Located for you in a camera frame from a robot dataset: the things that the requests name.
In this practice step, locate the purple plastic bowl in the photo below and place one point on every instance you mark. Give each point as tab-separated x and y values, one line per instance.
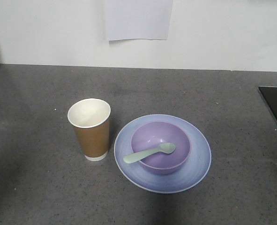
152	134

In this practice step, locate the mint green plastic spoon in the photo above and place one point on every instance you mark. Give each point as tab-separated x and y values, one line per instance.
166	148

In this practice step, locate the brown paper cup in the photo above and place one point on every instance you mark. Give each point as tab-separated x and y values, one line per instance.
90	120

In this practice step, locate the blue plastic plate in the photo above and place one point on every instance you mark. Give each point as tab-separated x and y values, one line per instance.
189	175

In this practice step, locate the white paper sheet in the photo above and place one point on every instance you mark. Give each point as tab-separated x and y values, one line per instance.
137	19

